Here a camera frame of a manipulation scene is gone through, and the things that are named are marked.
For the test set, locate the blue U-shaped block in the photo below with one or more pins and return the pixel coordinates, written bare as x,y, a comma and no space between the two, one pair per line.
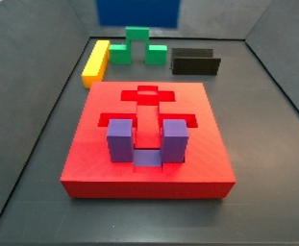
149,13

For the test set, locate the black angled fixture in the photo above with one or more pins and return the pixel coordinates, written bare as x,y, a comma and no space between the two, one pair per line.
195,61

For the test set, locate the red puzzle base block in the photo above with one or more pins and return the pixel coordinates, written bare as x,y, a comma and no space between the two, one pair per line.
92,176

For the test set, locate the purple U-shaped block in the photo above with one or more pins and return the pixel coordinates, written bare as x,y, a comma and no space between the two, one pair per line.
148,147

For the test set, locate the yellow long block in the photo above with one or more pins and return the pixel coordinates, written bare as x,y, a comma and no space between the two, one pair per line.
97,63

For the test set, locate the green stepped block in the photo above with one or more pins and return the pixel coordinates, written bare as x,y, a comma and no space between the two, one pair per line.
121,52

